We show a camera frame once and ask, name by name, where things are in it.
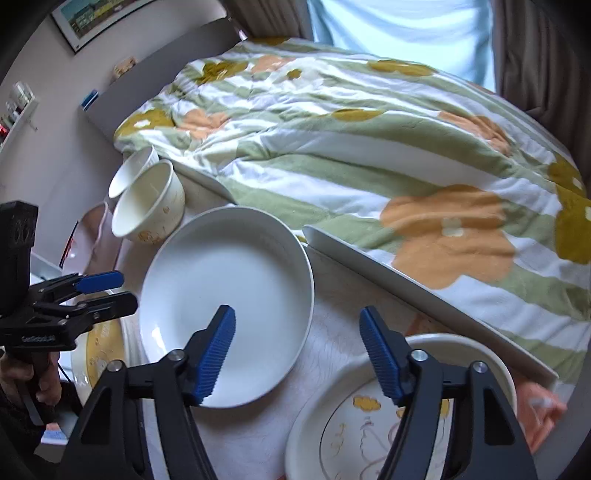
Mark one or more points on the small cream card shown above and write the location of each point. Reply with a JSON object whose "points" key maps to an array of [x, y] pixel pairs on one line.
{"points": [[124, 66]]}

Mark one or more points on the pink plate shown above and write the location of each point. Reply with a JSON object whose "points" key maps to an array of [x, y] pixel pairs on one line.
{"points": [[92, 240]]}

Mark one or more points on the person's left hand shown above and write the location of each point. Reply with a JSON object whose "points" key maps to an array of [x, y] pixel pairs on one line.
{"points": [[48, 383]]}

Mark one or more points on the green floral blanket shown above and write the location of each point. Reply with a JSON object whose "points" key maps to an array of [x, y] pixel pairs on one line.
{"points": [[351, 152]]}

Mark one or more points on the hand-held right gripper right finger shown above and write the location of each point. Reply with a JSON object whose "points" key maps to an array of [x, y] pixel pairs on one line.
{"points": [[381, 360]]}

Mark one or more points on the light blue curtain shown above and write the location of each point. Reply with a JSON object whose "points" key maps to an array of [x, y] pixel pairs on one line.
{"points": [[401, 32]]}

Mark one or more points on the white printed tablecloth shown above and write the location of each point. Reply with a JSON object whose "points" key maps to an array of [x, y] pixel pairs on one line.
{"points": [[332, 323]]}

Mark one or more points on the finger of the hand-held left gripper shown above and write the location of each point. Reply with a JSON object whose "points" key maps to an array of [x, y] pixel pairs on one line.
{"points": [[101, 279], [115, 302]]}

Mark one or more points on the white wall shelf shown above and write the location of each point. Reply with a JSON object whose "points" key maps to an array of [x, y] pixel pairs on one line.
{"points": [[21, 120]]}

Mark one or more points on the brown curtain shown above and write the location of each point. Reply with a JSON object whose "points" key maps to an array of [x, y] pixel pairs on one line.
{"points": [[535, 60]]}

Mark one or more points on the small white bowl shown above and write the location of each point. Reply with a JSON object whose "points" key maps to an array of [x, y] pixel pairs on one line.
{"points": [[134, 170]]}

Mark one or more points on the framed wall poster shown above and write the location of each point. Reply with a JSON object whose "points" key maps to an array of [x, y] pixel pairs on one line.
{"points": [[101, 18]]}

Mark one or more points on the clear jar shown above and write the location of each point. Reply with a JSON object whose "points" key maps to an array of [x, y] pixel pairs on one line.
{"points": [[21, 97]]}

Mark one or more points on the cream plate with yellow print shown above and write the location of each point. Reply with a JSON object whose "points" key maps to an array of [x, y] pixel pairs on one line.
{"points": [[341, 415], [104, 346]]}

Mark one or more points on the grey headboard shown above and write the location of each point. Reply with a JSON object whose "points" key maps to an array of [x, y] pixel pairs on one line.
{"points": [[152, 78]]}

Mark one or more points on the large white deep plate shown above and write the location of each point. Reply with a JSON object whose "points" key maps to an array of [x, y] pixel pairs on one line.
{"points": [[240, 277]]}

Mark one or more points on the blue book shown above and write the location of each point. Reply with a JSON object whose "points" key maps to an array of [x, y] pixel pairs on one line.
{"points": [[90, 99]]}

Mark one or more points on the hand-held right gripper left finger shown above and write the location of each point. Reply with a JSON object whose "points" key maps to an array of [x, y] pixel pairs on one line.
{"points": [[217, 357]]}

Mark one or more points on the cream bowl with yellow print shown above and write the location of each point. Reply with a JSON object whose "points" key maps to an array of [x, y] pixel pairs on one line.
{"points": [[147, 203]]}

